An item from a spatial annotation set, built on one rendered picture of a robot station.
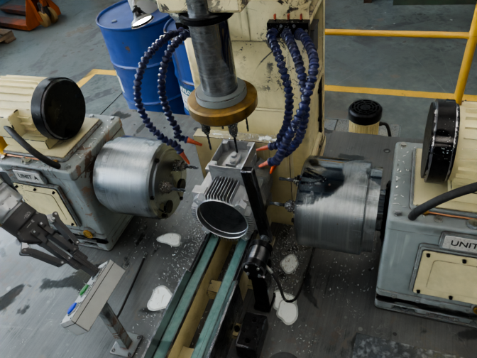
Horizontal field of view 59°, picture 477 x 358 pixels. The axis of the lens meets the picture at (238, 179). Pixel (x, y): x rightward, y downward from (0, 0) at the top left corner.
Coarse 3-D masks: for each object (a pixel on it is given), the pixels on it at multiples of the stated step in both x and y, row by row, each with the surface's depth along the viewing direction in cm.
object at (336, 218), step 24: (312, 168) 107; (336, 168) 106; (360, 168) 105; (312, 192) 104; (336, 192) 102; (360, 192) 101; (384, 192) 108; (312, 216) 104; (336, 216) 102; (360, 216) 100; (312, 240) 108; (336, 240) 105; (360, 240) 102
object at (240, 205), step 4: (260, 160) 124; (256, 164) 125; (260, 168) 125; (196, 196) 117; (200, 196) 116; (196, 200) 117; (200, 200) 116; (240, 200) 113; (236, 204) 113; (240, 204) 112; (244, 204) 113; (236, 208) 113; (240, 208) 113; (244, 208) 112; (204, 228) 124; (208, 232) 125; (244, 236) 120; (248, 236) 120; (244, 240) 122
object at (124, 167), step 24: (120, 144) 126; (144, 144) 125; (96, 168) 126; (120, 168) 122; (144, 168) 120; (168, 168) 129; (96, 192) 128; (120, 192) 123; (144, 192) 120; (168, 192) 125; (144, 216) 128; (168, 216) 133
